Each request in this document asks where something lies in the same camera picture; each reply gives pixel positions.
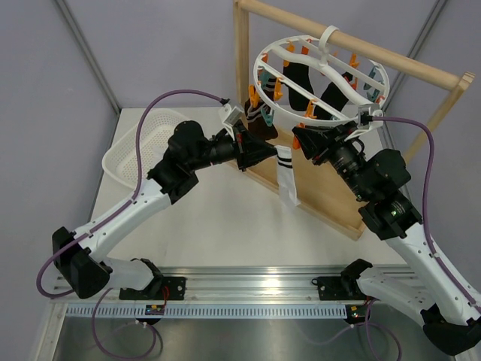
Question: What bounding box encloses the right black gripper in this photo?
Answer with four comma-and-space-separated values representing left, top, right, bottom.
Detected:
294, 121, 374, 202

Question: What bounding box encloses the aluminium mounting rail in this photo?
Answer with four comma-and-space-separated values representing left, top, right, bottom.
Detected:
51, 265, 425, 305

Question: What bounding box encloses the white sock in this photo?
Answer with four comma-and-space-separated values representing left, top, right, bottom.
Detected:
275, 145, 300, 208

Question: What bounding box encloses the white slotted cable duct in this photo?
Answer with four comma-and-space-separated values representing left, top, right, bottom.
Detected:
67, 303, 347, 320

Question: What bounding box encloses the brown sock with stripes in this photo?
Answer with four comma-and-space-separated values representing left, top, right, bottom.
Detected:
244, 99, 278, 141

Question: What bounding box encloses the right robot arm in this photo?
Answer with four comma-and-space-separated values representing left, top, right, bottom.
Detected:
292, 122, 480, 356

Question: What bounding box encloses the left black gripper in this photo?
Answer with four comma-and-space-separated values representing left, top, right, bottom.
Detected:
188, 120, 278, 172

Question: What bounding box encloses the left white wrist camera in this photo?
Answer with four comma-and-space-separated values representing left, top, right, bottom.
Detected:
219, 103, 244, 129

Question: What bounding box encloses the dark brown small sock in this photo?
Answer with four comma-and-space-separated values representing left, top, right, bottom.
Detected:
259, 71, 277, 100

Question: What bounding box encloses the white perforated plastic basket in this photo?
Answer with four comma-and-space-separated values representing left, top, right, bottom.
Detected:
101, 109, 188, 190

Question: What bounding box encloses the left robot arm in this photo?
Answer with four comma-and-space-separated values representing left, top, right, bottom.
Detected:
52, 120, 277, 299

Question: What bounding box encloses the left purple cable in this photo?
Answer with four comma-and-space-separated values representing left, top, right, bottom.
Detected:
36, 88, 231, 356

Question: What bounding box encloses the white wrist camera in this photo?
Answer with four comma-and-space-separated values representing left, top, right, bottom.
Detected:
346, 103, 384, 140
219, 103, 244, 129

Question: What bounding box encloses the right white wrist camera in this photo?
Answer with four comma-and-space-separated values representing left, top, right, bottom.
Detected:
346, 103, 384, 140

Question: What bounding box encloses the white round clip hanger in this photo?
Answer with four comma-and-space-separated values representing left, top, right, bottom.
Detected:
248, 26, 390, 128

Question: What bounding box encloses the black sock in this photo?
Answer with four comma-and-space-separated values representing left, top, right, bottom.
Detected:
313, 82, 349, 120
283, 62, 313, 111

